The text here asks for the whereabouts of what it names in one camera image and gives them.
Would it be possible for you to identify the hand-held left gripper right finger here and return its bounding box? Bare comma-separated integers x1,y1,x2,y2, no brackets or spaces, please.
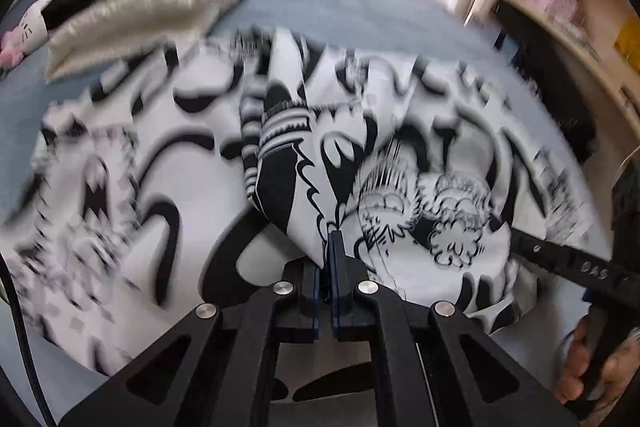
330,229,582,427

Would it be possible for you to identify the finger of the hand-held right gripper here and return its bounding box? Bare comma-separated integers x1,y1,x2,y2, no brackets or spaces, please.
500,224,623,300

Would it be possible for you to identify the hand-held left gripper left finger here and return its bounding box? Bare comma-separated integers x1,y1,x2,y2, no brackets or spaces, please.
59,232,332,427

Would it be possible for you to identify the black and white printed hoodie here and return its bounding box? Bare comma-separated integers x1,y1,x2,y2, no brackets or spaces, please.
0,24,616,383

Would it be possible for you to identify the person's right hand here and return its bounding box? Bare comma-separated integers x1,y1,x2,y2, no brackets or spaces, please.
552,314,640,408

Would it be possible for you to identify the yellow bag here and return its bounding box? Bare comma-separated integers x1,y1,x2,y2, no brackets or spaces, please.
614,18,640,72

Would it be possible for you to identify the stack of pink boxes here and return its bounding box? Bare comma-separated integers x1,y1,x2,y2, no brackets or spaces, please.
517,0,583,25

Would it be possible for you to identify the white cardboard box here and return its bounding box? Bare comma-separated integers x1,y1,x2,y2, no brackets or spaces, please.
465,12,501,40

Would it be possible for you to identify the white and pink plush toy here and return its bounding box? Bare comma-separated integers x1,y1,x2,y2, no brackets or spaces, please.
0,0,56,68

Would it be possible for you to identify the black cable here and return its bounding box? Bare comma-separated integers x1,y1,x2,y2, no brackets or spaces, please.
0,252,58,427

